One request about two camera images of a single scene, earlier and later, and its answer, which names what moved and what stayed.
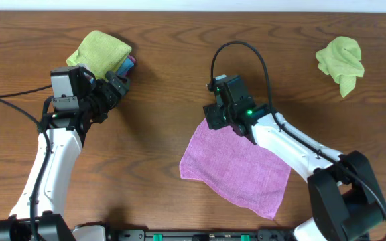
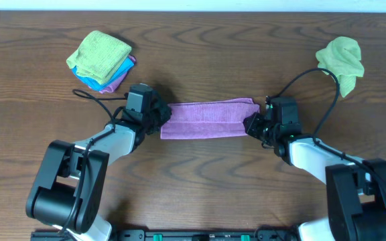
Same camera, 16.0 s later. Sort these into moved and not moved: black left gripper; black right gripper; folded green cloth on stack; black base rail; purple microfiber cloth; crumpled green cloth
Moved: black right gripper; black left gripper; purple microfiber cloth
Not moved: folded green cloth on stack; black base rail; crumpled green cloth
